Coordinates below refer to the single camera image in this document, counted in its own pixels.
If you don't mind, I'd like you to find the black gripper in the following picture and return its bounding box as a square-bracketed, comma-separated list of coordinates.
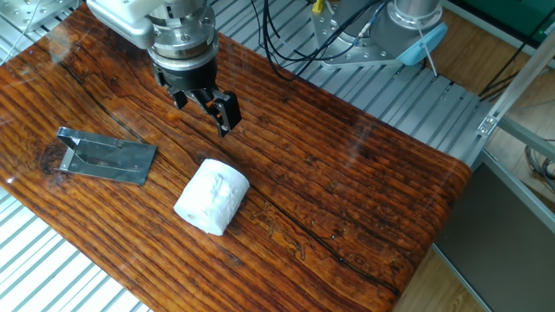
[150, 55, 243, 139]

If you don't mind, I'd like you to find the white toilet paper roll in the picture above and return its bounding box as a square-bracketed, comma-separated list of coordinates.
[173, 158, 251, 237]

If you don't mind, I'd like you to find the shiny metal toilet paper holder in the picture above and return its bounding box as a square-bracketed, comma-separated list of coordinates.
[55, 126, 158, 186]

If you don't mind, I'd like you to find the glossy wood-grain table mat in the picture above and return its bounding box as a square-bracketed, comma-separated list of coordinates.
[0, 0, 473, 312]

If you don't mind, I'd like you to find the silver perforated metal plate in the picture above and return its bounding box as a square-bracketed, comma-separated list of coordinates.
[0, 0, 82, 34]

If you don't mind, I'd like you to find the white zip tie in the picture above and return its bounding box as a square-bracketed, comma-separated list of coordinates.
[415, 23, 440, 78]

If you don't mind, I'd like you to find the green board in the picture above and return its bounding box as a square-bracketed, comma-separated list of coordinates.
[459, 0, 555, 44]

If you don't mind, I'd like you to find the dark grey panel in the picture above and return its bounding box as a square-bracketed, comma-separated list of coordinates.
[433, 162, 555, 312]

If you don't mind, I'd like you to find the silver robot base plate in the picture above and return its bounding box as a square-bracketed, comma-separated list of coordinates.
[310, 0, 407, 70]

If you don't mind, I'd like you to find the cable with metal connector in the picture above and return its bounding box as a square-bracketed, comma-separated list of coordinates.
[353, 0, 391, 47]

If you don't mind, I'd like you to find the thin white cable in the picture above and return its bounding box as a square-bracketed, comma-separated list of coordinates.
[0, 0, 43, 65]

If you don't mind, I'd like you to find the black floor cable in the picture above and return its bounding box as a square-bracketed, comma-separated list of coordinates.
[479, 16, 555, 103]

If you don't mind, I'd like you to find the aluminium frame post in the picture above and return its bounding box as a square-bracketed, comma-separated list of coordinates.
[475, 29, 555, 139]

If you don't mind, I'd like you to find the aluminium frame rail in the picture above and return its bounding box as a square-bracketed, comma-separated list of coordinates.
[472, 149, 555, 235]
[497, 116, 555, 161]

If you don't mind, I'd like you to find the grey cable bundle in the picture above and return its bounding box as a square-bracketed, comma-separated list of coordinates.
[524, 138, 555, 194]

